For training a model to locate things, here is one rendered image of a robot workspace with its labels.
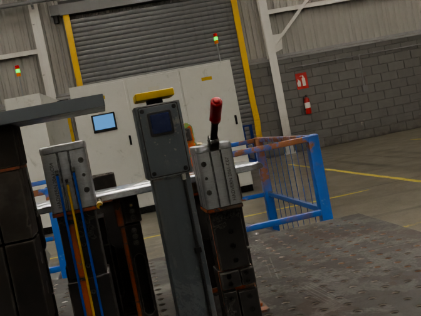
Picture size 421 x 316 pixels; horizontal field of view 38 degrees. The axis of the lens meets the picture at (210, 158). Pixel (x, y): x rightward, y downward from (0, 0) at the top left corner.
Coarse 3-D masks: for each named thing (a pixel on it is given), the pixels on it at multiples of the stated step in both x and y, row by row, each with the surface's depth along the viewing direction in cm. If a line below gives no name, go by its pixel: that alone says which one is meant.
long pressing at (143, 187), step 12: (240, 168) 123; (252, 168) 123; (192, 180) 121; (96, 192) 129; (108, 192) 119; (120, 192) 119; (132, 192) 119; (144, 192) 120; (36, 204) 127; (48, 204) 117
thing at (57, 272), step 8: (32, 184) 408; (40, 184) 409; (40, 192) 296; (56, 224) 297; (56, 232) 297; (48, 240) 411; (56, 240) 297; (56, 248) 297; (48, 256) 365; (64, 256) 298; (48, 264) 344; (56, 264) 370; (64, 264) 298; (56, 272) 345; (64, 272) 298
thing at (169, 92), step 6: (156, 90) 93; (162, 90) 93; (168, 90) 93; (138, 96) 92; (144, 96) 92; (150, 96) 92; (156, 96) 93; (162, 96) 93; (168, 96) 93; (138, 102) 95; (144, 102) 98; (150, 102) 94; (156, 102) 94
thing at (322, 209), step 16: (240, 144) 424; (256, 144) 423; (272, 144) 308; (288, 144) 309; (304, 160) 335; (320, 160) 312; (320, 176) 312; (272, 192) 417; (320, 192) 312; (272, 208) 426; (320, 208) 313; (256, 224) 308; (272, 224) 309
